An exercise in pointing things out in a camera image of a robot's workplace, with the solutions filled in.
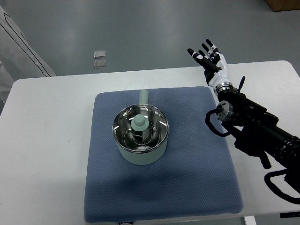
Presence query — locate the white table leg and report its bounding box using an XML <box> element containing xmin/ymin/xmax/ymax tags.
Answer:
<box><xmin>244</xmin><ymin>216</ymin><xmax>257</xmax><ymax>225</ymax></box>

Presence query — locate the green pot with steel interior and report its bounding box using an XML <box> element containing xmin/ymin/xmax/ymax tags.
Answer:
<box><xmin>112</xmin><ymin>90</ymin><xmax>169</xmax><ymax>165</ymax></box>

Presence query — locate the glass lid with green knob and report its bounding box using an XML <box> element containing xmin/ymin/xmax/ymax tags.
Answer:
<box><xmin>112</xmin><ymin>104</ymin><xmax>169</xmax><ymax>153</ymax></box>

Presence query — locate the brown cardboard box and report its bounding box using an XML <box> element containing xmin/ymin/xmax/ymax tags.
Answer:
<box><xmin>265</xmin><ymin>0</ymin><xmax>300</xmax><ymax>12</ymax></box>

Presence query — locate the upper metal floor plate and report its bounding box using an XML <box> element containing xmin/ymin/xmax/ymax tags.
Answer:
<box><xmin>94</xmin><ymin>50</ymin><xmax>106</xmax><ymax>59</ymax></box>

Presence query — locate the wire steaming rack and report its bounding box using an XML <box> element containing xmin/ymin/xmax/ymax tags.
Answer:
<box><xmin>123</xmin><ymin>124</ymin><xmax>160</xmax><ymax>151</ymax></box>

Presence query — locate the person in white clothing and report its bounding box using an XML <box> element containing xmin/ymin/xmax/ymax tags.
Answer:
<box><xmin>0</xmin><ymin>5</ymin><xmax>57</xmax><ymax>104</ymax></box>

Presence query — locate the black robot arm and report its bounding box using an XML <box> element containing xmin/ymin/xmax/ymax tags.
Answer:
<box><xmin>205</xmin><ymin>78</ymin><xmax>300</xmax><ymax>204</ymax></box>

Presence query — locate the blue quilted mat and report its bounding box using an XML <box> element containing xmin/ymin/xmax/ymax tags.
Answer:
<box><xmin>84</xmin><ymin>86</ymin><xmax>243</xmax><ymax>223</ymax></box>

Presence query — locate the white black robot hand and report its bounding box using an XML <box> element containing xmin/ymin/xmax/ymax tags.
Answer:
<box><xmin>187</xmin><ymin>39</ymin><xmax>233</xmax><ymax>95</ymax></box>

